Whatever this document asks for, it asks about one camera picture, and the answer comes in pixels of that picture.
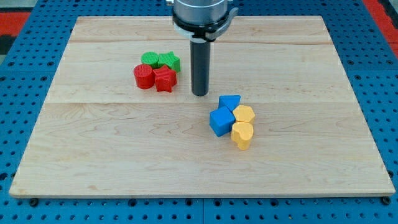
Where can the blue triangle block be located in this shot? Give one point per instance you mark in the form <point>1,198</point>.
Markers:
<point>229,101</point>

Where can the wooden board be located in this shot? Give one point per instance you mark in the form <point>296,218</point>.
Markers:
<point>98,135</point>

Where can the yellow hexagon block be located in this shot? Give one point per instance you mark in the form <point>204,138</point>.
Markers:
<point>244,114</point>

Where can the red cylinder block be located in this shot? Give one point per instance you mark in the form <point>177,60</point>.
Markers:
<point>144,76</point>

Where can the yellow heart block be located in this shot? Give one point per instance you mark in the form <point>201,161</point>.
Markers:
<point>242,134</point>

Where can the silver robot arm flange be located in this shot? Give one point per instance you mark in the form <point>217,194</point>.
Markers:
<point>202,21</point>

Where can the blue cube block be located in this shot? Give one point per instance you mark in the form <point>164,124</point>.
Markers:
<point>221,121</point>

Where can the green cylinder block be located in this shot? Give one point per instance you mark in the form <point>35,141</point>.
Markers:
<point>150,58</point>

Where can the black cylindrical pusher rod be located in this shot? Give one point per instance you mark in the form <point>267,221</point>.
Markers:
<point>200,67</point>

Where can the red star block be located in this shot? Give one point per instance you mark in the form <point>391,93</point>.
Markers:
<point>165,78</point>

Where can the green star block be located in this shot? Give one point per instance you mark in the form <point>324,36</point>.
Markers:
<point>169,59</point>

